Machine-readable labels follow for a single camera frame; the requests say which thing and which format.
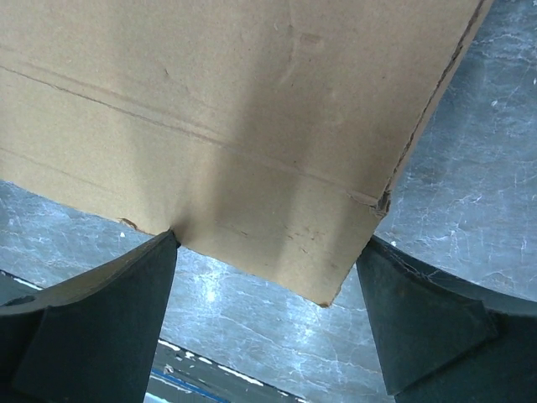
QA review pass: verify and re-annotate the brown cardboard box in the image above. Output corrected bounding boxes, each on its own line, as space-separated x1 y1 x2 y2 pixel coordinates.
1 1 491 306

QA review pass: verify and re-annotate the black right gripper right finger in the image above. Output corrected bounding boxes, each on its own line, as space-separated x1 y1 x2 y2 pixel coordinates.
357 237 536 402

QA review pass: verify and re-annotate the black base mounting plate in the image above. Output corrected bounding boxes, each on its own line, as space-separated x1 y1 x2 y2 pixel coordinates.
1 273 295 402

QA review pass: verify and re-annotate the light blue cable duct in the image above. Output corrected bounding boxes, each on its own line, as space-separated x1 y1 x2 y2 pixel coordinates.
150 369 227 403

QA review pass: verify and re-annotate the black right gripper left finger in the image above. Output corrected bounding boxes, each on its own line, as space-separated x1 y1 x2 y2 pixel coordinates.
1 230 179 402

